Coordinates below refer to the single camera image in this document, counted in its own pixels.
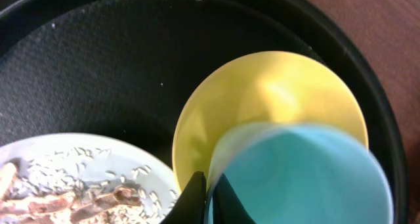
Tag yellow-green bowl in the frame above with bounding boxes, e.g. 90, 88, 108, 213
172, 51, 369, 191

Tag round black serving tray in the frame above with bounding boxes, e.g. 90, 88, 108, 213
1, 0, 410, 223

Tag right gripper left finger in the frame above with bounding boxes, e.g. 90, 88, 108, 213
160, 171, 206, 224

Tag food scraps with rice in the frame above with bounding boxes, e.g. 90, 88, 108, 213
0, 146, 180, 224

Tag grey plate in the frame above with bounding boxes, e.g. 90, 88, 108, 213
0, 132, 181, 224

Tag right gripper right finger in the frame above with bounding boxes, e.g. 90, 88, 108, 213
211, 174, 255, 224

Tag light blue cup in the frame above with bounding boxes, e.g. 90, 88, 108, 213
205, 123, 394, 224

